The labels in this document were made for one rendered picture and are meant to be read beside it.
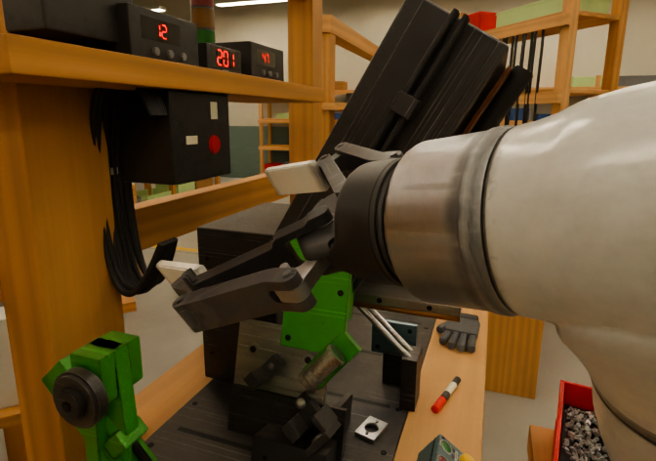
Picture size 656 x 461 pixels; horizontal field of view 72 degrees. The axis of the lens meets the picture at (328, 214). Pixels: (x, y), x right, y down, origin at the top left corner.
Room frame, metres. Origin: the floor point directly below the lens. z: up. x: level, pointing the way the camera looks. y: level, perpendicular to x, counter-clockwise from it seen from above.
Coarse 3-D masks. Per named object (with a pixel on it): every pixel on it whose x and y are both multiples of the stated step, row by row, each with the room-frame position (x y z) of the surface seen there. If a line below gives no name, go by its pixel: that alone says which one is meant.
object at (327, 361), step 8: (328, 352) 0.66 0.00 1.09; (336, 352) 0.67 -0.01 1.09; (320, 360) 0.66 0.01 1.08; (328, 360) 0.65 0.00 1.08; (336, 360) 0.65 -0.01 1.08; (344, 360) 0.66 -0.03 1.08; (312, 368) 0.66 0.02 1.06; (320, 368) 0.65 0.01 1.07; (328, 368) 0.65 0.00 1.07; (304, 376) 0.66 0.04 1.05; (312, 376) 0.65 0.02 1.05; (320, 376) 0.65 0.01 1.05; (304, 384) 0.65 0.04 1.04; (312, 384) 0.65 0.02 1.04; (312, 392) 0.66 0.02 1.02
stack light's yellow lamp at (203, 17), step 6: (192, 12) 1.05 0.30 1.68; (198, 12) 1.04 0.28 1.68; (204, 12) 1.04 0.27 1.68; (210, 12) 1.05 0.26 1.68; (192, 18) 1.05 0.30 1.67; (198, 18) 1.04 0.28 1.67; (204, 18) 1.04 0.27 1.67; (210, 18) 1.05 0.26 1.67; (198, 24) 1.04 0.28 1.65; (204, 24) 1.04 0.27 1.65; (210, 24) 1.05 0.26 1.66
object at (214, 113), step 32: (128, 96) 0.75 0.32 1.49; (192, 96) 0.78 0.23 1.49; (224, 96) 0.87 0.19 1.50; (128, 128) 0.75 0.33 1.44; (160, 128) 0.73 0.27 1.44; (192, 128) 0.77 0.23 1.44; (224, 128) 0.86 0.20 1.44; (128, 160) 0.75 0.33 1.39; (160, 160) 0.73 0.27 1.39; (192, 160) 0.77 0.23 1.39; (224, 160) 0.86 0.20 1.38
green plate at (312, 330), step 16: (336, 272) 0.72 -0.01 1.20; (320, 288) 0.72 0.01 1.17; (336, 288) 0.72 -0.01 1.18; (320, 304) 0.72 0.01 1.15; (336, 304) 0.71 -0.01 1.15; (352, 304) 0.77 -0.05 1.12; (288, 320) 0.73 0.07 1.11; (304, 320) 0.72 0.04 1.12; (320, 320) 0.71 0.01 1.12; (336, 320) 0.70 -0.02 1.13; (288, 336) 0.72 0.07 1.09; (304, 336) 0.71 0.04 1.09; (320, 336) 0.70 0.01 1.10
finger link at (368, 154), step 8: (344, 144) 0.40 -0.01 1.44; (344, 152) 0.38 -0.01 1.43; (352, 152) 0.37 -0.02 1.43; (360, 152) 0.36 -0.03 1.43; (368, 152) 0.35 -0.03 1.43; (376, 152) 0.35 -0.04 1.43; (384, 152) 0.34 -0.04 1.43; (392, 152) 0.33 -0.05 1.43; (400, 152) 0.32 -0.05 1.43; (352, 160) 0.37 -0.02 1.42; (360, 160) 0.36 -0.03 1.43; (368, 160) 0.34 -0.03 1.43; (376, 160) 0.33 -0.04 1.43; (352, 168) 0.38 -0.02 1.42
